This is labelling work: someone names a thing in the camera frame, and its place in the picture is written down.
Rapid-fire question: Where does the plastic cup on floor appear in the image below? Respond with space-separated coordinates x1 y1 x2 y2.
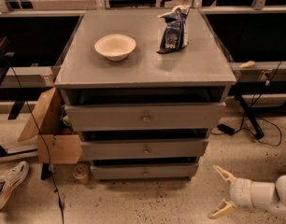
73 163 89 184

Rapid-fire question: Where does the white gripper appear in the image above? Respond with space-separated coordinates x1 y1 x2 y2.
208 165 276 219

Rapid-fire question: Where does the white sneaker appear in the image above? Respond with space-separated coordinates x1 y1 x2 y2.
0 161 29 210

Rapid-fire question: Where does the grey middle drawer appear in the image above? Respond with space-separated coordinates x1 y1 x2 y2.
81 138 208 160

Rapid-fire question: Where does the grey drawer cabinet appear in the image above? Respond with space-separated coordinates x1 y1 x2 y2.
55 9 236 167

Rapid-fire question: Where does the black floor cable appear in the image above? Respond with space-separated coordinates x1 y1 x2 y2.
8 65 65 224

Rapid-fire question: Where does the black table leg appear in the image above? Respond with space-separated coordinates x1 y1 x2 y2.
235 89 265 139

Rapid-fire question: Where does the grey bottom drawer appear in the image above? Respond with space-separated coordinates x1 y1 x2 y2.
91 163 198 180

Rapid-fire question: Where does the grey top drawer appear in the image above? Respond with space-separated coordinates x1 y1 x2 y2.
65 103 225 132

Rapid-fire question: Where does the blue white chip bag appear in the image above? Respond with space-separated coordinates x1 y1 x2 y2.
158 5 190 54

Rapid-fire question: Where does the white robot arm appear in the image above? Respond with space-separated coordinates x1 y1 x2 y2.
208 165 286 220

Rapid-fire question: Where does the black power adapter with cable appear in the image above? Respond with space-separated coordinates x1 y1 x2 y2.
210 114 282 147

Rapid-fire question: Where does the brown cardboard box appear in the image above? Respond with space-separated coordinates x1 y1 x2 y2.
18 88 82 164

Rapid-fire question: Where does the grey drawer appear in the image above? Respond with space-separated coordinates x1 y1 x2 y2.
65 103 225 132
91 163 198 180
81 138 208 160

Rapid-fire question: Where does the small yellow sponge piece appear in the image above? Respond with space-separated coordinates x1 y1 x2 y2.
239 61 255 68

